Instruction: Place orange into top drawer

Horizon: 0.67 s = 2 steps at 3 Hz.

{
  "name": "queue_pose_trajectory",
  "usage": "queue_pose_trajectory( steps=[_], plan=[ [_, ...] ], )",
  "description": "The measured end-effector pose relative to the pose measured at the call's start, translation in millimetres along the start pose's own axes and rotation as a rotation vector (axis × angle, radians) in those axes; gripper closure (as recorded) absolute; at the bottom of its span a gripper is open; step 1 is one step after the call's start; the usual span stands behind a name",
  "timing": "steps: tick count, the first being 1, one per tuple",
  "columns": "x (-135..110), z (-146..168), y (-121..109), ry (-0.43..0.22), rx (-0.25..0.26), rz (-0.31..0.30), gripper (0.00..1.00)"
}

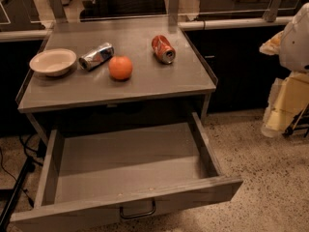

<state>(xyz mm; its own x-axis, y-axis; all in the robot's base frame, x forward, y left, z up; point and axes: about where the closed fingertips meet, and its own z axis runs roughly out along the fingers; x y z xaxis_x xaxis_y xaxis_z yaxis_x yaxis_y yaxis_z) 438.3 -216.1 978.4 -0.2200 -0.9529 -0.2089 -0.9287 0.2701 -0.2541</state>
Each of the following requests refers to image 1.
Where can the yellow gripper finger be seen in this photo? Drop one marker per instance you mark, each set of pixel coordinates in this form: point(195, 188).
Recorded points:
point(287, 98)
point(272, 46)

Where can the orange fruit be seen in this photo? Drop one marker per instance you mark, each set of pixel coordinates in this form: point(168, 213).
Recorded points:
point(120, 67)

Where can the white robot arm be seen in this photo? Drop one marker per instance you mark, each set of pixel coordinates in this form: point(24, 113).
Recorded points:
point(294, 47)

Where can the open grey top drawer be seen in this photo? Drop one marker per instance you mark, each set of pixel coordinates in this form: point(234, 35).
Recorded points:
point(86, 179)

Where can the grey cabinet counter unit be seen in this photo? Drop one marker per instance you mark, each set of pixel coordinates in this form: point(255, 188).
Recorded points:
point(130, 37)

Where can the crushed red soda can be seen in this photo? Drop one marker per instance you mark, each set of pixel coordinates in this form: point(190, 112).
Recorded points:
point(164, 52)

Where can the crushed silver blue can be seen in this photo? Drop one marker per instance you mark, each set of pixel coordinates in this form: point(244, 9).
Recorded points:
point(96, 56)

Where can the white ceramic bowl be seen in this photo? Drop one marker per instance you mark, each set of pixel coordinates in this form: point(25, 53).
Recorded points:
point(53, 62)

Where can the black stand leg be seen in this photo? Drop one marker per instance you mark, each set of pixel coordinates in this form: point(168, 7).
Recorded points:
point(13, 195)

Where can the dark metal drawer handle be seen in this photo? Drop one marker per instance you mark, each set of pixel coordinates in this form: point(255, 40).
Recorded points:
point(138, 209)

